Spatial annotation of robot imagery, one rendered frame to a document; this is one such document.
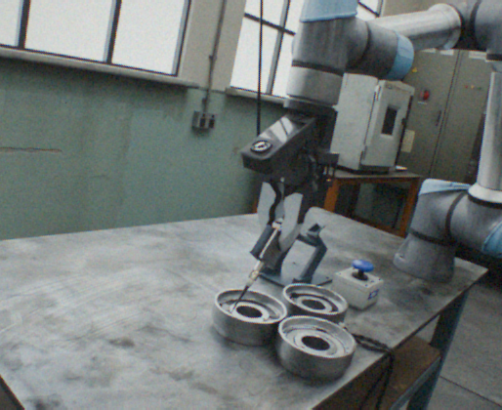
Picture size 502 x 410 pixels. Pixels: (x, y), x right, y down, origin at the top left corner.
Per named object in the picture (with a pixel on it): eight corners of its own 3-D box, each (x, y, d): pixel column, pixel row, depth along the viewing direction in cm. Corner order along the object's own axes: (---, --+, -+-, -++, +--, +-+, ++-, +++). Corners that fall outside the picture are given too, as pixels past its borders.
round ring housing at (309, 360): (342, 393, 54) (352, 365, 53) (263, 367, 57) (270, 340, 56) (352, 354, 64) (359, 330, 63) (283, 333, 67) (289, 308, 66)
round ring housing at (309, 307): (264, 313, 72) (270, 290, 71) (304, 301, 80) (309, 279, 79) (316, 344, 66) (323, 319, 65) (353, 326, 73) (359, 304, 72)
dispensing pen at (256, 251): (216, 304, 62) (278, 203, 67) (230, 313, 66) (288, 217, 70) (228, 310, 61) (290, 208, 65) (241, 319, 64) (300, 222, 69)
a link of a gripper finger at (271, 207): (286, 242, 71) (304, 185, 69) (263, 247, 67) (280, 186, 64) (271, 233, 73) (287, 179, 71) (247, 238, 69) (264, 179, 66)
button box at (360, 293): (361, 310, 80) (368, 286, 79) (328, 295, 84) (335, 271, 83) (380, 301, 86) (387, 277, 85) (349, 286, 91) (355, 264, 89)
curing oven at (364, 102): (365, 178, 280) (389, 73, 265) (287, 154, 316) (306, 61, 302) (401, 178, 327) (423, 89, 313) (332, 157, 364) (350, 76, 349)
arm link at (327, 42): (376, 2, 59) (328, -18, 55) (359, 80, 62) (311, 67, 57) (339, 5, 66) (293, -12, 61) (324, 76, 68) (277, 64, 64)
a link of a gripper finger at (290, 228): (315, 252, 68) (324, 190, 67) (293, 258, 64) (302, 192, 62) (298, 247, 70) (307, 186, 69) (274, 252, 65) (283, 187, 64)
